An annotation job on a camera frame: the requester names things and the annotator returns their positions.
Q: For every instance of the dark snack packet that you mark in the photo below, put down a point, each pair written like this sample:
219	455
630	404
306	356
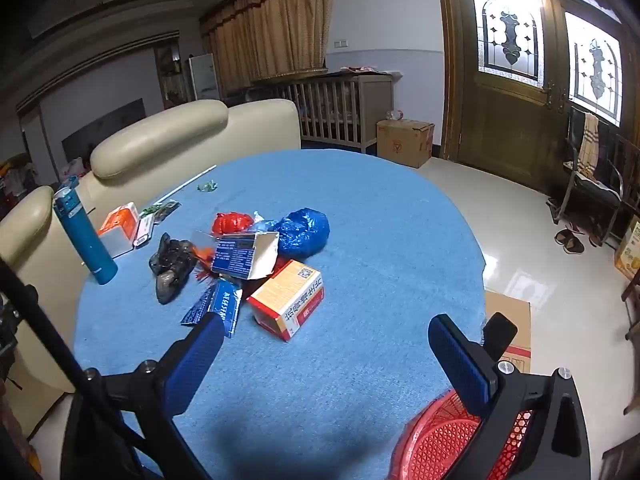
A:
167	210

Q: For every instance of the black pole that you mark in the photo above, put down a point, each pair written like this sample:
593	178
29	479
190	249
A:
45	320

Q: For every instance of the blue plastic bag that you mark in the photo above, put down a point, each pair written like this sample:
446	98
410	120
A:
300	230

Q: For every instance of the blue water bottle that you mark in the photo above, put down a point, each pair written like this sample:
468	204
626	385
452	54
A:
85	240

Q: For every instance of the white plastic bag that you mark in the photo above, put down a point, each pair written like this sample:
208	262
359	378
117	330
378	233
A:
257	218

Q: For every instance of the black plastic bag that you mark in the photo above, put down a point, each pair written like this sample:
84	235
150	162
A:
170	265

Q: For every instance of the dark slipper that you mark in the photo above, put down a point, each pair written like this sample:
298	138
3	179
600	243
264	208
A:
575	245
562	235

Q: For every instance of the cream leather sofa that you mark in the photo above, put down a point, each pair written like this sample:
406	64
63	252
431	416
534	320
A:
165	130

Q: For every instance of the white thin stick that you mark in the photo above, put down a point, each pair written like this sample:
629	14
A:
187	185

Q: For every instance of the red plastic basket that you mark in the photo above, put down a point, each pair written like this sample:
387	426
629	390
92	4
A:
440	445

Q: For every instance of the flat cardboard box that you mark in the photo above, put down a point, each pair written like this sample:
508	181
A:
510	320

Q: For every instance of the orange tissue pack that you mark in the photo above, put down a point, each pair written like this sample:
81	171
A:
117	225

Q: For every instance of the beige curtain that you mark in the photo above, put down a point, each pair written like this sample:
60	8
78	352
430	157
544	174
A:
275	20

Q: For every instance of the blue foil packet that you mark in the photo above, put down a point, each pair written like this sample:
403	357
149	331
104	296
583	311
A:
197	310
227	305

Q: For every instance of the black television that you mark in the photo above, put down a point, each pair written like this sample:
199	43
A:
105	127

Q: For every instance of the green crumpled wrapper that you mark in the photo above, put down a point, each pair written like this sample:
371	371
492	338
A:
207	186

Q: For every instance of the green snack packet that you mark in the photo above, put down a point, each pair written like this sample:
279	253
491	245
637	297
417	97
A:
149	211

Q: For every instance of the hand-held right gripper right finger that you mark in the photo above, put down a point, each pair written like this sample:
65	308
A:
460	360

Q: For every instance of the red plastic bag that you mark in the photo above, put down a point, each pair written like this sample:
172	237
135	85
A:
232	222

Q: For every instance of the blue and white carton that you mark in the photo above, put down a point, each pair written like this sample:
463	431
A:
245	255

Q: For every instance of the metal frame chair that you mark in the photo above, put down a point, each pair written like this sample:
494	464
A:
595	195

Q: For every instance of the brown cardboard box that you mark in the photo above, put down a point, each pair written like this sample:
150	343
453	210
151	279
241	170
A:
405	142

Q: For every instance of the red and yellow medicine box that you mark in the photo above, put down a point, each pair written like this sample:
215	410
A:
285	295

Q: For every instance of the white flat packet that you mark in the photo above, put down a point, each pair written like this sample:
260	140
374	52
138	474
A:
143	230

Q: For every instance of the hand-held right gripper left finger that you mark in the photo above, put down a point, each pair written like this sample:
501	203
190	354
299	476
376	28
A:
200	355

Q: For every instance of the yellow printed box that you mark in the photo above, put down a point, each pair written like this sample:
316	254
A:
629	250

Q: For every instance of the wooden display cabinet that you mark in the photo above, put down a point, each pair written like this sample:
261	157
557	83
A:
170	75

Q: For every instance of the white board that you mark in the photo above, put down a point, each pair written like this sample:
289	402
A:
204	77

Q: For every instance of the striped towel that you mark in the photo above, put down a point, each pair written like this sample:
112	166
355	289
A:
589	145

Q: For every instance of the wooden stained glass door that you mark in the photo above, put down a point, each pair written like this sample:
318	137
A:
500	125

